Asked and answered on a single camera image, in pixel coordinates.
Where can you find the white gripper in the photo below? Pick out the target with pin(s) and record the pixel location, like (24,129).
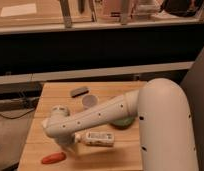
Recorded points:
(67,143)

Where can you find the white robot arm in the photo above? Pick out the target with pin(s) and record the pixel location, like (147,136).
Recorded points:
(165,124)

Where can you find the white plastic bottle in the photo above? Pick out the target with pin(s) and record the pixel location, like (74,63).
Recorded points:
(95,138)

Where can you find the grey eraser block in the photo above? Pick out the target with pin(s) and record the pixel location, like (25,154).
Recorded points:
(79,91)

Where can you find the green bowl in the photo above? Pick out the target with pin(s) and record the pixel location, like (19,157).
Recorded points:
(123,123)

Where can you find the metal table leg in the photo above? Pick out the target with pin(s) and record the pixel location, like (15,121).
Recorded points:
(66,13)

